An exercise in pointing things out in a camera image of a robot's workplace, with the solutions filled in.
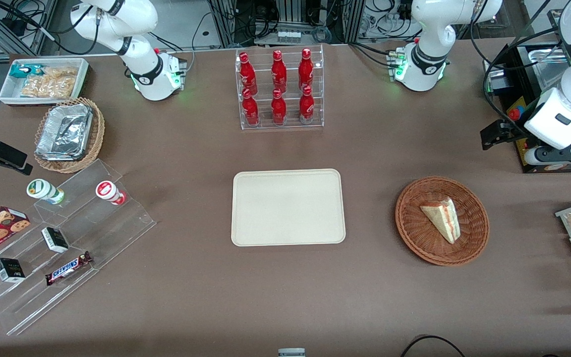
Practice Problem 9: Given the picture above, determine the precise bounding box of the triangular sandwich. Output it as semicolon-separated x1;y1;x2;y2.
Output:
419;197;460;244

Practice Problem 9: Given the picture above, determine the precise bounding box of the light oval wicker basket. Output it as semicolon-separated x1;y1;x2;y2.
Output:
34;97;106;174

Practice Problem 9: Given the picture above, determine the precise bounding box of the brown round wicker basket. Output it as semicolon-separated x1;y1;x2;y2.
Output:
395;176;490;267

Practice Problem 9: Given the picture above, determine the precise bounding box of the beige rectangular tray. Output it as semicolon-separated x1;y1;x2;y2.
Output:
231;169;346;247

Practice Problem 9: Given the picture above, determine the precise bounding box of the green lid yogurt cup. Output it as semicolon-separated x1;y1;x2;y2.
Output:
26;178;65;205

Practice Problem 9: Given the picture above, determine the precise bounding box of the stainless steel pan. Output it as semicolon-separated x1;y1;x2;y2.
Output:
517;44;571;92

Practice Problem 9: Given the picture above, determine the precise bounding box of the white rectangular snack bin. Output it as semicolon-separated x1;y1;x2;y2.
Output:
0;58;90;106

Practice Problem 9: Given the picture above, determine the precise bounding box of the stack of foil trays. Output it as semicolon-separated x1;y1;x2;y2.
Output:
35;103;94;162

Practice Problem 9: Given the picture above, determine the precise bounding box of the clear bag of crackers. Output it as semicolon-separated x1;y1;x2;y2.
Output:
20;75;76;99
43;67;79;81

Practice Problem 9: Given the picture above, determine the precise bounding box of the teal snack packet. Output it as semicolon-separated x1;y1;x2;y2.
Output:
9;64;46;80

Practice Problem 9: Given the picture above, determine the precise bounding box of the small black box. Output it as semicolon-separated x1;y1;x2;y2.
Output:
41;227;69;253
0;257;26;283

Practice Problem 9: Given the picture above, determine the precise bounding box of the red lid yogurt cup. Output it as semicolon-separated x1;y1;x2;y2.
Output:
95;180;126;206

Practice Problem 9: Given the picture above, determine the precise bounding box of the brown Snickers bar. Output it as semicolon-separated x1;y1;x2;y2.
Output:
45;251;93;286

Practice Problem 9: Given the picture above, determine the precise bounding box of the clear acrylic stepped display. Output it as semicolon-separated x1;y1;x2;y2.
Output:
0;159;157;337

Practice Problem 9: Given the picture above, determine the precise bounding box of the red cola bottle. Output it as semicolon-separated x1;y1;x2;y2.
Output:
241;88;260;126
271;50;287;94
298;48;314;92
271;88;287;124
299;85;315;123
238;52;259;96

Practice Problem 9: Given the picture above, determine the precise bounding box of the clear acrylic bottle rack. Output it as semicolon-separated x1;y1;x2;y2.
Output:
235;45;325;130

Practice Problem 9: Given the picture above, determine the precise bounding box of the aluminium equipment rack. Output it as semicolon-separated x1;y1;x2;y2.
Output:
209;0;365;46

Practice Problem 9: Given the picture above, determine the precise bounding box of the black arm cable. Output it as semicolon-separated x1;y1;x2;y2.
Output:
481;0;566;139

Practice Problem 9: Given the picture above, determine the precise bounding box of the black floor cable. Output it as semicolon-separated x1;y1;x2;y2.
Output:
400;335;466;357

